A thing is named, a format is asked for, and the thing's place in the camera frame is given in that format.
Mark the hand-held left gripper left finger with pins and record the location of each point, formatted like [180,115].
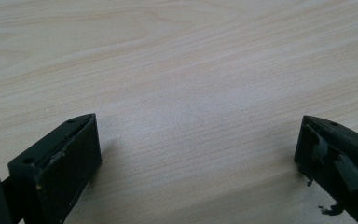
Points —
[62,165]

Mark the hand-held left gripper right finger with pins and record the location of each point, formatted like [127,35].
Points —
[338,158]

